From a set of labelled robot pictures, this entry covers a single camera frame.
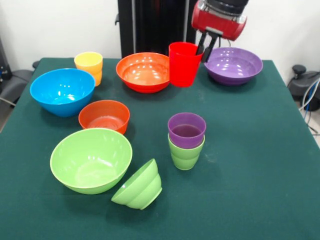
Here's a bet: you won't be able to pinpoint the dark green tablecloth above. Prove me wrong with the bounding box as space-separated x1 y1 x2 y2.
0 57 320 240

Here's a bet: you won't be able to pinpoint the large purple bowl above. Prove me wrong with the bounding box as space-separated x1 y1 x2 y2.
203 47 264 87

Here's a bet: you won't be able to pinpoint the blue bowl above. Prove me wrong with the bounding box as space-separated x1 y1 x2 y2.
29 68 96 118

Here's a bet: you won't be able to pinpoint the yellow cup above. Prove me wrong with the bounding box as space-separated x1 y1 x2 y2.
73 51 104 87

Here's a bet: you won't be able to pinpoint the large orange bowl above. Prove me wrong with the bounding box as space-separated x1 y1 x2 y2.
115 52 172 94

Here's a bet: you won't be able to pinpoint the green cup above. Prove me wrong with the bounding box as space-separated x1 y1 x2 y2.
167 134 206 171

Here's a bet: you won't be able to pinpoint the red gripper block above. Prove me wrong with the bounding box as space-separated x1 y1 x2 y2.
191 1 248 63

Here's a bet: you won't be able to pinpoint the red cup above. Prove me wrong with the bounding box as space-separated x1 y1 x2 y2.
168 41 204 88

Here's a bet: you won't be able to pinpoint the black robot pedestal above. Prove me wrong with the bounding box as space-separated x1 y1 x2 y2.
114 0 202 60

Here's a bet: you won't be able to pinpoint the purple cup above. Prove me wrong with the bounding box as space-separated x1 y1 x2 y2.
167 112 207 150

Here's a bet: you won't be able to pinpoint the small green bowl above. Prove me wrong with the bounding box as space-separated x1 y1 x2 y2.
111 158 163 211

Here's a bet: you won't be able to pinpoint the black machine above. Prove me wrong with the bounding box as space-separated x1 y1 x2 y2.
0 34 12 83

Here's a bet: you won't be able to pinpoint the small orange bowl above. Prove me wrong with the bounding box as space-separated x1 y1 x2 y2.
77 99 131 135

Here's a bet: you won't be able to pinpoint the blue and white cables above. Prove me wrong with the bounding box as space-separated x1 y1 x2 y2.
298 79 320 136

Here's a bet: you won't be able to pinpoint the large green bowl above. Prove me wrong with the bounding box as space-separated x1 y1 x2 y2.
49 127 133 195

